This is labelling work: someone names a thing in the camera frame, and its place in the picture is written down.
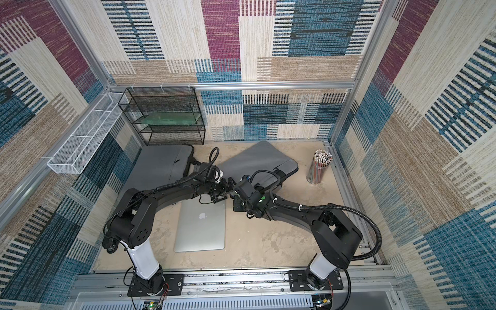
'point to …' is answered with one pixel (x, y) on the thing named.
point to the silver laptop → (199, 227)
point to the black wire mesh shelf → (139, 101)
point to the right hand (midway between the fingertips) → (239, 204)
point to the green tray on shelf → (170, 117)
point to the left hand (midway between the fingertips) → (236, 191)
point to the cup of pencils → (318, 166)
